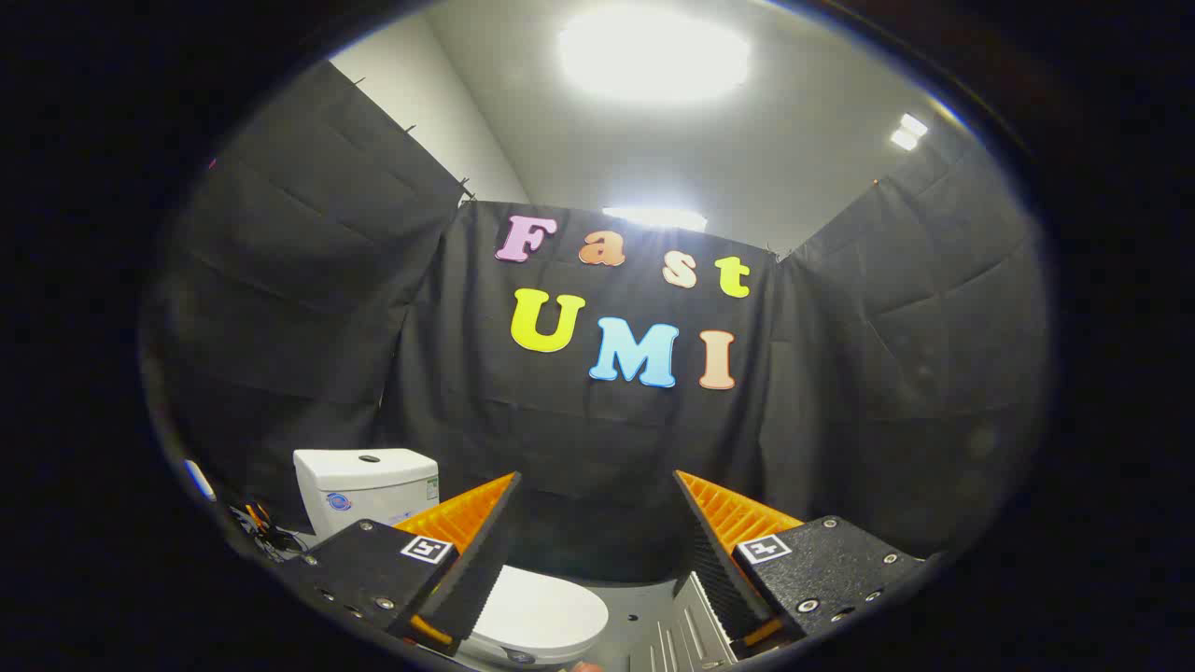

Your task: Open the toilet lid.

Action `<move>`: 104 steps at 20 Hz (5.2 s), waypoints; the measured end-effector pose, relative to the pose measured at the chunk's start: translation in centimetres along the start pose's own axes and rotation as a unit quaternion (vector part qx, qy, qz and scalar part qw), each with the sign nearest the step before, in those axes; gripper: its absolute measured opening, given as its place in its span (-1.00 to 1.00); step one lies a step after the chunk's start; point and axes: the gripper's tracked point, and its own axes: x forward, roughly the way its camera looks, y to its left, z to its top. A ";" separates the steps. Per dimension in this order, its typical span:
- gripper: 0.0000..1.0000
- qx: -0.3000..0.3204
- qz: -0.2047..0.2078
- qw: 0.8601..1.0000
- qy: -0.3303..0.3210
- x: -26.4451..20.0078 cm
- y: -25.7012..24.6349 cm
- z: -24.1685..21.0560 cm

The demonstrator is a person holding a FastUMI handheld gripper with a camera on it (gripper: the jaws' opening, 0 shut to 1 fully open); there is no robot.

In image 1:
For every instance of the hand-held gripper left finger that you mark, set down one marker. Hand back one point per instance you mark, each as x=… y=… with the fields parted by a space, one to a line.
x=471 y=569

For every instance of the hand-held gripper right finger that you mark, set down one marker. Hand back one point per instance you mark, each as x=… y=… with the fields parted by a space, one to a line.
x=714 y=569

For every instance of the white toilet lid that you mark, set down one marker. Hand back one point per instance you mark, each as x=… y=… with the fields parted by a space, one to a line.
x=546 y=611

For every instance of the grey panelled cabinet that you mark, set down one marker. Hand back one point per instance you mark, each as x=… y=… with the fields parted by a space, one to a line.
x=686 y=630

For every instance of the black backdrop cloth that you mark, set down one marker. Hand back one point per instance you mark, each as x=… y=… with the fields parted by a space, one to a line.
x=597 y=448

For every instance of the orange and black tool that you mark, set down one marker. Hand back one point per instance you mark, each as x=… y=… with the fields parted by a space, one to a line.
x=254 y=516

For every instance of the long ceiling light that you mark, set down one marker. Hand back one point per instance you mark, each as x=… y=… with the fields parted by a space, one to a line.
x=658 y=218

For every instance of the small square ceiling light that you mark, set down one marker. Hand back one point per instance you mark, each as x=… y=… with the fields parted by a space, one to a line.
x=908 y=132

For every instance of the large round ceiling light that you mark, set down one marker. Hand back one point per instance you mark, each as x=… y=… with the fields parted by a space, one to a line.
x=653 y=51

